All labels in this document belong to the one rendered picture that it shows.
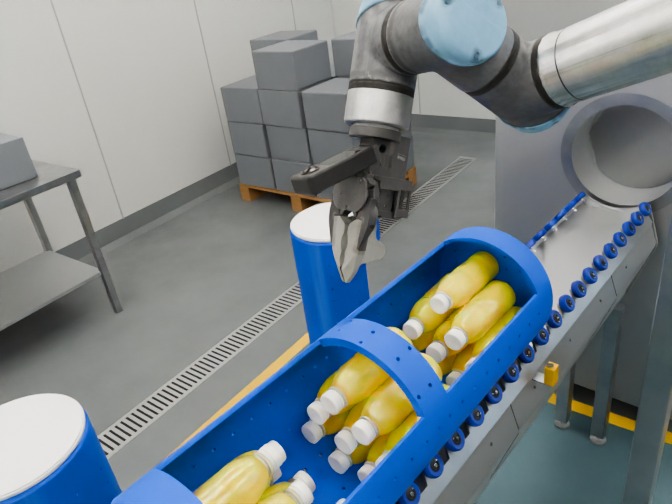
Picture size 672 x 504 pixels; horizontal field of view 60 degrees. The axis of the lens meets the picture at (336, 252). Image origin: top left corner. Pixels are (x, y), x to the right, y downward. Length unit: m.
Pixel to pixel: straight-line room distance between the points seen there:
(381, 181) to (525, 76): 0.22
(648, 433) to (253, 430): 0.98
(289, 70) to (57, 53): 1.50
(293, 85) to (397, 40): 3.36
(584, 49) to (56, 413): 1.15
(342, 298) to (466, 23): 1.25
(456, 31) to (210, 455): 0.74
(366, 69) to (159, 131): 4.06
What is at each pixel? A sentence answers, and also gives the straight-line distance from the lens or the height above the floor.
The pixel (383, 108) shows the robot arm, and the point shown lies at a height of 1.62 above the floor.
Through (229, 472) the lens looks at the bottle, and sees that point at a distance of 0.88.
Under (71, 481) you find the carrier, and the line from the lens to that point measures 1.28.
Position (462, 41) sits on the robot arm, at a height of 1.70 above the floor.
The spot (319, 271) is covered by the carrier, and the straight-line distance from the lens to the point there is 1.77.
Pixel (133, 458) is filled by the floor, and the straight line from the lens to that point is 2.73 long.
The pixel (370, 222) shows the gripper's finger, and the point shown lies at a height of 1.49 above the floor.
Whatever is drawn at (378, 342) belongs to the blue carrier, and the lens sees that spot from 0.96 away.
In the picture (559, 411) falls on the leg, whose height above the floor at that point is 0.09.
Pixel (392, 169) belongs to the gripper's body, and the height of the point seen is 1.53.
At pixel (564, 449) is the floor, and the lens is 2.49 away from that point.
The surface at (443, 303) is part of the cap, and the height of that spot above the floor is 1.16.
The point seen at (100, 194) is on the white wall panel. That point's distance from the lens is 4.55.
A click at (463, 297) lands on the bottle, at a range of 1.19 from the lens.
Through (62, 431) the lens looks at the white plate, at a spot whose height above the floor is 1.04.
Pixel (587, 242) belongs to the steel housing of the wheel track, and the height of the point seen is 0.93.
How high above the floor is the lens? 1.82
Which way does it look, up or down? 29 degrees down
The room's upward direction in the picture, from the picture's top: 8 degrees counter-clockwise
